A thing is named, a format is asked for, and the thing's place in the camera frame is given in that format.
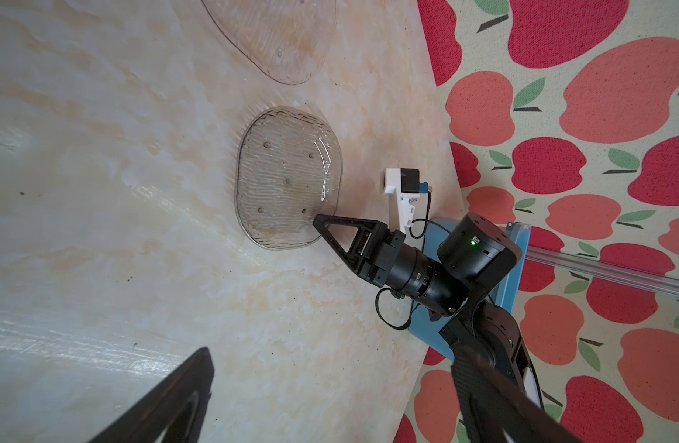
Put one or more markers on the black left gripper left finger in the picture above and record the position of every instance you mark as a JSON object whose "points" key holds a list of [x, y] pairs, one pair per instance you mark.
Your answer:
{"points": [[173, 411]]}

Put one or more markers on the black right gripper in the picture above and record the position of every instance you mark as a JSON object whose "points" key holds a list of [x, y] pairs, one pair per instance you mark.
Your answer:
{"points": [[383, 259]]}

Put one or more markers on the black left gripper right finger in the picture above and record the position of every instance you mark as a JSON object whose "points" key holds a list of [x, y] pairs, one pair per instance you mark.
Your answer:
{"points": [[494, 409]]}

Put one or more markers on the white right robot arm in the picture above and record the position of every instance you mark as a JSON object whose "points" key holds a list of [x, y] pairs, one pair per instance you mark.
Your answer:
{"points": [[475, 257]]}

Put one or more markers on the smoky glass plate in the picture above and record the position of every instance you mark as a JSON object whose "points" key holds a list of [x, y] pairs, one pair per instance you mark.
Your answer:
{"points": [[289, 171]]}

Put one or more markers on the clear glass plate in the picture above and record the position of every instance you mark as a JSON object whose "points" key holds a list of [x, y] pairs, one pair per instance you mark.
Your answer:
{"points": [[287, 40]]}

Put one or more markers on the right aluminium corner post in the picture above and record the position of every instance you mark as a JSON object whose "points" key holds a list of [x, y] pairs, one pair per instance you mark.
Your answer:
{"points": [[612, 273]]}

